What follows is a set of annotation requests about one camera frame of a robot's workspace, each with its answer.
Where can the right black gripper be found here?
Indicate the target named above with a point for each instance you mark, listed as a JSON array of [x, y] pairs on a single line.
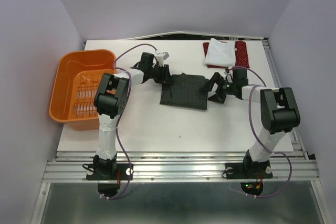
[[214, 78]]

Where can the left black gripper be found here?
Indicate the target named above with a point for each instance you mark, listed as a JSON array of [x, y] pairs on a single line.
[[165, 77]]

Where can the dark grey dotted skirt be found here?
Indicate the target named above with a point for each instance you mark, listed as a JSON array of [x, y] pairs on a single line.
[[185, 92]]

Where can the white skirt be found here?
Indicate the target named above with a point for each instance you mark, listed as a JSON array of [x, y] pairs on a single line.
[[220, 54]]

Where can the red polka dot skirt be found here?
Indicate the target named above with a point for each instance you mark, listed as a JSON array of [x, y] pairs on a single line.
[[240, 52]]

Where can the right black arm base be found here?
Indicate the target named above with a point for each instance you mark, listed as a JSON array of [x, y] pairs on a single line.
[[248, 170]]

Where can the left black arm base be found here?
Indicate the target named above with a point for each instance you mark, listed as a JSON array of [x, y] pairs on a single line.
[[120, 172]]

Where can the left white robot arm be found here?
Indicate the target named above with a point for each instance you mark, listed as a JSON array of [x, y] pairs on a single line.
[[112, 96]]

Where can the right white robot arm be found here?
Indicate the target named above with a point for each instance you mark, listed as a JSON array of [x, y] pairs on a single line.
[[279, 112]]

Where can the orange plastic bin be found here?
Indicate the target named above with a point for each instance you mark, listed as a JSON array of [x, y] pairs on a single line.
[[76, 83]]

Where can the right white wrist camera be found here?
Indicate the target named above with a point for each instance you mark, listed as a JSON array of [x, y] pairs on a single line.
[[228, 76]]

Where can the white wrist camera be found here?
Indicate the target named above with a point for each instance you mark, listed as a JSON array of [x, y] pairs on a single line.
[[228, 76], [161, 57]]

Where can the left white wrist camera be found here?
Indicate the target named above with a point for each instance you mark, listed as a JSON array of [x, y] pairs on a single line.
[[161, 57]]

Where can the aluminium mounting rail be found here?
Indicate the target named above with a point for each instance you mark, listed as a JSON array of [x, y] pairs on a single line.
[[169, 167]]

